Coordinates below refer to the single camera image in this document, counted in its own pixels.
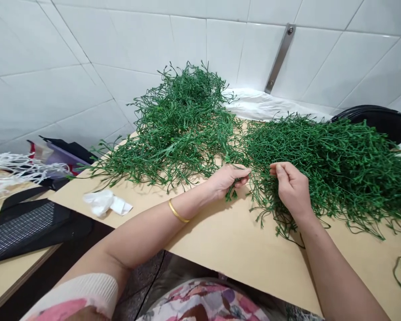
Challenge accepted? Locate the person's left hand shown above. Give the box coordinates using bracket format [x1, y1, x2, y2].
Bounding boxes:
[208, 164, 252, 202]

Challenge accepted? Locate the person's right hand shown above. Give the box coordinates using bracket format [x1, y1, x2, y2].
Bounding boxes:
[270, 161, 313, 220]

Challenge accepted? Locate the green plastic sprig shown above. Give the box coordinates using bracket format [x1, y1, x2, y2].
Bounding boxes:
[224, 152, 253, 203]

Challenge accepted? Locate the pile of green plastic stems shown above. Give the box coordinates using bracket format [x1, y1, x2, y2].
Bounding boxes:
[239, 112, 401, 250]
[74, 60, 246, 196]

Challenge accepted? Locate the white plastic bag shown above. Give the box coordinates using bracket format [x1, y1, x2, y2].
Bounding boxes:
[220, 87, 336, 123]

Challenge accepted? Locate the black round bag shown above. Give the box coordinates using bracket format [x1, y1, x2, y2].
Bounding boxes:
[330, 104, 401, 145]

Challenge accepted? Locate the person's body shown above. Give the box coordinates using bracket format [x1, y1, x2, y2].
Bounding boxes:
[20, 273, 325, 321]

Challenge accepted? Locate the crumpled white tissue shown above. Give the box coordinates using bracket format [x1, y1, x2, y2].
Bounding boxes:
[82, 189, 134, 219]

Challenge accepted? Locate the purple and black bag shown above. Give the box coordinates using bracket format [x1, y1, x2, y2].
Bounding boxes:
[26, 135, 95, 178]

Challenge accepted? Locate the black woven checked bag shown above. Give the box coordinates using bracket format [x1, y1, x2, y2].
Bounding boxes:
[0, 198, 95, 265]

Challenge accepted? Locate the bundle of white plastic stems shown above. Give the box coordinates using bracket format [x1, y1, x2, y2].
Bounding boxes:
[0, 147, 71, 220]

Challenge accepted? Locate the metal wall bracket strip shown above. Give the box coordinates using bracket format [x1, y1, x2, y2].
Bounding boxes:
[264, 22, 297, 95]

